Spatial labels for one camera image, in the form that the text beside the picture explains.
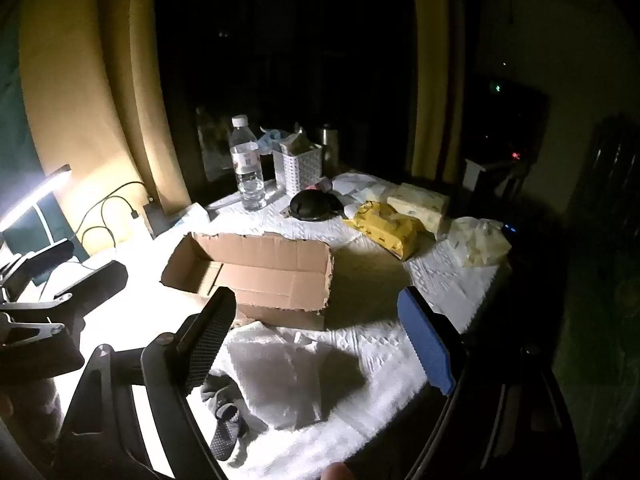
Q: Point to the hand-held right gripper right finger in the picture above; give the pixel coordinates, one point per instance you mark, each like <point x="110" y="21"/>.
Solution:
<point x="430" y="347"/>

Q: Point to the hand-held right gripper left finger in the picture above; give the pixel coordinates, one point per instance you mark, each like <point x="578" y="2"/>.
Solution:
<point x="205" y="332"/>

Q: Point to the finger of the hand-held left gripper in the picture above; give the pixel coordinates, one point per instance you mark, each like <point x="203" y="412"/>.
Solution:
<point x="97" y="280"/>
<point x="42" y="260"/>

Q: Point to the brown cardboard box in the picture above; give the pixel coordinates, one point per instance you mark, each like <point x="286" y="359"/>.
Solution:
<point x="270" y="270"/>

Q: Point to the grey sock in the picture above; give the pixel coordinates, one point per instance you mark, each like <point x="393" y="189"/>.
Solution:
<point x="225" y="425"/>

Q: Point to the white towel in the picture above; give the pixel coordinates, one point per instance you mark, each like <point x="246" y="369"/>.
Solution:
<point x="295" y="375"/>

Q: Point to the person's left forearm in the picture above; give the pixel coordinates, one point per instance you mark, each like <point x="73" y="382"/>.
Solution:
<point x="32" y="410"/>

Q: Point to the white soft packet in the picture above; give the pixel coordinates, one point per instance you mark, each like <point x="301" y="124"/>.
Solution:
<point x="367" y="191"/>

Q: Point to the person's right hand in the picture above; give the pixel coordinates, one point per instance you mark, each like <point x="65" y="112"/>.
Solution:
<point x="336" y="472"/>

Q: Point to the white desk lamp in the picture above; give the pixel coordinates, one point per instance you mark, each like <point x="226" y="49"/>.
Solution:
<point x="35" y="197"/>

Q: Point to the crumpled pale plastic bag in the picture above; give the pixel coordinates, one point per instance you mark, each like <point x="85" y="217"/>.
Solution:
<point x="477" y="242"/>

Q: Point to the yellow wipes packet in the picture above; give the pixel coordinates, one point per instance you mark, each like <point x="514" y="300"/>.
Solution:
<point x="385" y="227"/>

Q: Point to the pale yellow tissue box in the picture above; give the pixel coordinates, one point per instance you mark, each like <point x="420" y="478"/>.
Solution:
<point x="420" y="205"/>

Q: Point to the black round object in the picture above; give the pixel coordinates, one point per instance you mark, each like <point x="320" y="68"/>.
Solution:
<point x="312" y="206"/>

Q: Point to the clear plastic water bottle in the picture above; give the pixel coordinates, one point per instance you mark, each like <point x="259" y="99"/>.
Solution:
<point x="247" y="170"/>

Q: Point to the white perforated container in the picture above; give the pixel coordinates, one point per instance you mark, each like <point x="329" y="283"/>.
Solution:
<point x="300" y="170"/>

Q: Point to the blue plastic bag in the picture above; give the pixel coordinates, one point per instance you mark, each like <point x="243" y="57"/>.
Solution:
<point x="272" y="137"/>

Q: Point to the metal thermos flask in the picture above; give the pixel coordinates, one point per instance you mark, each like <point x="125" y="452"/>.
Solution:
<point x="330" y="147"/>

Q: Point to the narrow yellow curtain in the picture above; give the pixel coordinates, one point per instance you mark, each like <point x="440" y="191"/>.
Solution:
<point x="435" y="70"/>

